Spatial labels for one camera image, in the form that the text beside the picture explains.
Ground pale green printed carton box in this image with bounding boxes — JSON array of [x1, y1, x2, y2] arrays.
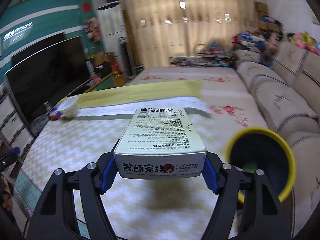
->
[[114, 107, 206, 180]]

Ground yellow rimmed black trash bin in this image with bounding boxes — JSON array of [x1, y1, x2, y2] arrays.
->
[[224, 126, 296, 202]]

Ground person's left hand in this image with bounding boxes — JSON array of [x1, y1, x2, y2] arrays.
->
[[1, 176, 13, 212]]

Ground white drawer cabinet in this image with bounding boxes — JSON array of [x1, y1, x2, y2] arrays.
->
[[1, 94, 34, 155]]

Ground red blue small packet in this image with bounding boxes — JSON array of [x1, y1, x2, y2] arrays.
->
[[49, 107, 62, 121]]

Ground black flat television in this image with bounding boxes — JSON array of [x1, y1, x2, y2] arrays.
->
[[4, 36, 90, 126]]

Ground floral pink floor mattress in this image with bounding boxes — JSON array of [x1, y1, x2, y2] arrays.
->
[[127, 65, 270, 131]]

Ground beige embroidered sofa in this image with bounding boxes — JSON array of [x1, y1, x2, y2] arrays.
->
[[235, 42, 319, 239]]

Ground black tower fan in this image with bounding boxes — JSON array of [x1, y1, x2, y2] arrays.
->
[[119, 37, 136, 79]]

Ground artificial flower bouquet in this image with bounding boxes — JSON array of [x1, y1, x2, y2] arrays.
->
[[84, 17, 101, 42]]

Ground low shelf of books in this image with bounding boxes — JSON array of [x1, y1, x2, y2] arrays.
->
[[170, 42, 235, 68]]

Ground pile of plush toys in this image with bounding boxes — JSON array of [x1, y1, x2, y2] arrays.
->
[[232, 15, 319, 69]]

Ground white standing air conditioner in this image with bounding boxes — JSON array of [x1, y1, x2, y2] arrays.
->
[[96, 3, 127, 79]]

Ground stacked cardboard boxes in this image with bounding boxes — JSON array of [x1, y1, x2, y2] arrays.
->
[[255, 2, 279, 30]]

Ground cream patterned curtains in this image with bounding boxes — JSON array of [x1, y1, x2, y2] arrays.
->
[[120, 0, 256, 68]]

